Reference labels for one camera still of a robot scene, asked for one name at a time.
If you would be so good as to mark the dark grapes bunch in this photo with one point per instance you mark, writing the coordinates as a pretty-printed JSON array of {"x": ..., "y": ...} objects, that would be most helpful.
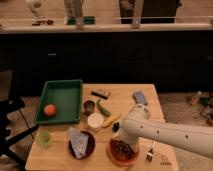
[{"x": 122, "y": 150}]

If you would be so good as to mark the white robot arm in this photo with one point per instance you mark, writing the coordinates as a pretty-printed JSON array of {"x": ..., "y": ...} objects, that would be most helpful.
[{"x": 136, "y": 124}]

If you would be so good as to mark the dark rectangular eraser block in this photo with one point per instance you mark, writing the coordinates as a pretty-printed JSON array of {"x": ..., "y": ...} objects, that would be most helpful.
[{"x": 101, "y": 93}]

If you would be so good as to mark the green chili pepper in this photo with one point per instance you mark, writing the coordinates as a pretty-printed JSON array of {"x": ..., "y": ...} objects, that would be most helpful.
[{"x": 102, "y": 109}]

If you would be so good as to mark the small dark metal cup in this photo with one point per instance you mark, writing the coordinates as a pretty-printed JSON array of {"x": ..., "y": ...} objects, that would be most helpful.
[{"x": 89, "y": 107}]

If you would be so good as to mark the blue grey sponge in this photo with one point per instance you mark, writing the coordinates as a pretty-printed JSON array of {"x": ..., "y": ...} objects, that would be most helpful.
[{"x": 140, "y": 98}]

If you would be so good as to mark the white round lid container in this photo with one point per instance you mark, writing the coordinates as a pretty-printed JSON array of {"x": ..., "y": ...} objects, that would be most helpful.
[{"x": 95, "y": 121}]

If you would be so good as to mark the yellow banana piece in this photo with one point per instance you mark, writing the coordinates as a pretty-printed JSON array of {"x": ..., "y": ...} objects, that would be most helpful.
[{"x": 110, "y": 120}]

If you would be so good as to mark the green plastic tray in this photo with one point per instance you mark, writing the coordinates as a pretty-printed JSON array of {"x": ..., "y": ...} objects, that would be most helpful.
[{"x": 66, "y": 96}]

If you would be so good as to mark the dark brown plate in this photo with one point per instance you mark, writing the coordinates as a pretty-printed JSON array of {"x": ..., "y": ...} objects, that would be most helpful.
[{"x": 90, "y": 146}]

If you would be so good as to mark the grey folded cloth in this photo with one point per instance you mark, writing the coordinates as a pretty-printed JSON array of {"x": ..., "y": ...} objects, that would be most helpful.
[{"x": 79, "y": 142}]

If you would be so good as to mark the orange fruit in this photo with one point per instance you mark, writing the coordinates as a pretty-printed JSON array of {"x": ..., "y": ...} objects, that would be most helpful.
[{"x": 50, "y": 110}]

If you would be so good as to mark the orange bowl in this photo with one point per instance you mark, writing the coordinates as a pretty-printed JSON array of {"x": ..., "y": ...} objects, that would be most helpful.
[{"x": 114, "y": 158}]

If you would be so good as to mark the silver fork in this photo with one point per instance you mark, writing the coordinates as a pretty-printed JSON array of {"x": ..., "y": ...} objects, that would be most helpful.
[{"x": 150, "y": 153}]

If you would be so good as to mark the light green cup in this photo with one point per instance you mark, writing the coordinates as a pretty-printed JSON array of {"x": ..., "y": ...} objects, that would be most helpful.
[{"x": 43, "y": 139}]

